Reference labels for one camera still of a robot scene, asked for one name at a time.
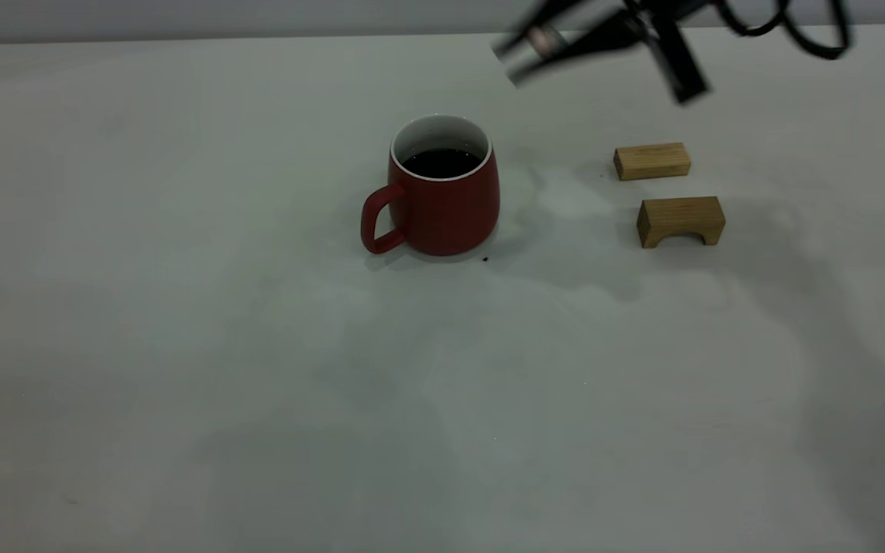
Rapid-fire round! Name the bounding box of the arched wooden block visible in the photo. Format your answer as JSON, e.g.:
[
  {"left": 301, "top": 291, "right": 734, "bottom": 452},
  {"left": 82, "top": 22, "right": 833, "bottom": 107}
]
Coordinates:
[{"left": 637, "top": 197, "right": 726, "bottom": 250}]

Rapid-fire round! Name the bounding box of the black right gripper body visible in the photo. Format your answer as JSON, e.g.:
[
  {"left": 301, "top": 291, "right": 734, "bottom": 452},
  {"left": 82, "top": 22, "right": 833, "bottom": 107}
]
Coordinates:
[{"left": 625, "top": 0, "right": 712, "bottom": 104}]

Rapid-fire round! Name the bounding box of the flat wooden block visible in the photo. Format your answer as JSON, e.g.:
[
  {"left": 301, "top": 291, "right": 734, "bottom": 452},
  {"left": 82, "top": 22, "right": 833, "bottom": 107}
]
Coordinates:
[{"left": 614, "top": 143, "right": 691, "bottom": 182}]

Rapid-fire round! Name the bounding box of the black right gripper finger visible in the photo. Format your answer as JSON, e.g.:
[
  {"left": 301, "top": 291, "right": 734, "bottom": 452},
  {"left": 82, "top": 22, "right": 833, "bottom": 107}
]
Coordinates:
[
  {"left": 510, "top": 9, "right": 647, "bottom": 84},
  {"left": 518, "top": 0, "right": 593, "bottom": 35}
]

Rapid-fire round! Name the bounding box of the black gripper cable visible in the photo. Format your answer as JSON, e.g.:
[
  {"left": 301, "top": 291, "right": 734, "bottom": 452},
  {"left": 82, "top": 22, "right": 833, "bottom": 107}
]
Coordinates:
[
  {"left": 715, "top": 0, "right": 791, "bottom": 38},
  {"left": 781, "top": 0, "right": 851, "bottom": 61}
]

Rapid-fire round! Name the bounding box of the red ceramic cup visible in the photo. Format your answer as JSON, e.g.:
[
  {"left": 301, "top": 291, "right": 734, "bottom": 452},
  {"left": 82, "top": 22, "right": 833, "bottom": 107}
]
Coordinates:
[{"left": 360, "top": 114, "right": 501, "bottom": 257}]

